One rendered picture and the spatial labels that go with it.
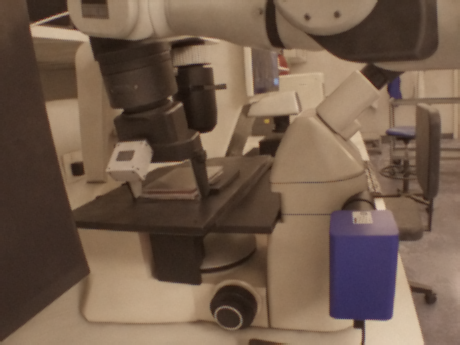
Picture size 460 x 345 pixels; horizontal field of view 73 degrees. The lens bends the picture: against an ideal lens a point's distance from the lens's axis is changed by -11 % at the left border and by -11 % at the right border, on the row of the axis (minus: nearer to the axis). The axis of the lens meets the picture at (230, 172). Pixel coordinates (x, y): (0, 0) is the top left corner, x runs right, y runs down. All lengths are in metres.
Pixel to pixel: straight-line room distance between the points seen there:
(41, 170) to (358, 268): 0.30
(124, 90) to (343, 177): 0.27
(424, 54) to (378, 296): 0.21
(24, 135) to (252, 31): 0.22
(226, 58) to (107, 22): 0.75
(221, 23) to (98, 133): 0.35
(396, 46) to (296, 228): 0.27
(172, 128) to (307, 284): 0.26
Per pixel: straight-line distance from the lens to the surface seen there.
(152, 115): 0.42
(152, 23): 0.36
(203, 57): 0.52
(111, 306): 0.59
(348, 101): 0.45
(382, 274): 0.33
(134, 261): 0.56
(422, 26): 0.24
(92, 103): 0.60
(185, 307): 0.55
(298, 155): 0.41
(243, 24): 0.30
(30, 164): 0.33
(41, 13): 0.90
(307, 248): 0.45
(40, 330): 0.66
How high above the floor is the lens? 1.09
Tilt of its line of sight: 13 degrees down
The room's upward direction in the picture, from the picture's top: 6 degrees counter-clockwise
